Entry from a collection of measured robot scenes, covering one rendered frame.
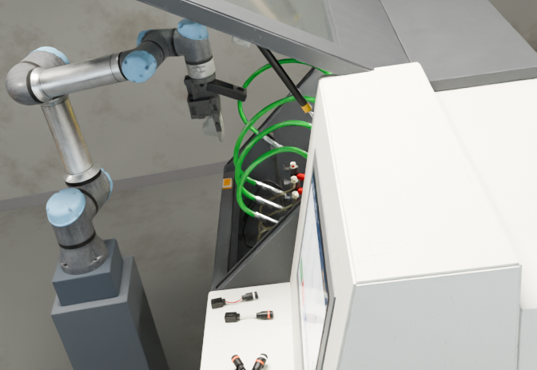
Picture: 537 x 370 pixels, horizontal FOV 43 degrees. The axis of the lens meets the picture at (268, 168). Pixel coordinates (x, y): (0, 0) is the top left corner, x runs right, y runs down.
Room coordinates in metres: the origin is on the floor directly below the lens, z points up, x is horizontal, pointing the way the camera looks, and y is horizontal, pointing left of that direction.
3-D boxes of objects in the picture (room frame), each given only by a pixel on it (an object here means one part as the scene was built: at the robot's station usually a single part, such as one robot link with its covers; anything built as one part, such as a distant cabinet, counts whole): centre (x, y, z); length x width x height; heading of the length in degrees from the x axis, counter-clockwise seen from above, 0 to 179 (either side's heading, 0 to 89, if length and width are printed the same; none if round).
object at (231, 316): (1.29, 0.11, 0.99); 0.12 x 0.02 x 0.02; 81
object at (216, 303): (1.36, 0.14, 0.99); 0.12 x 0.02 x 0.02; 92
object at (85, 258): (1.77, 0.62, 0.95); 0.15 x 0.15 x 0.10
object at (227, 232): (1.77, 0.16, 0.87); 0.62 x 0.04 x 0.16; 175
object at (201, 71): (1.76, 0.13, 1.47); 0.08 x 0.08 x 0.05
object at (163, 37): (1.77, 0.24, 1.55); 0.11 x 0.11 x 0.08; 72
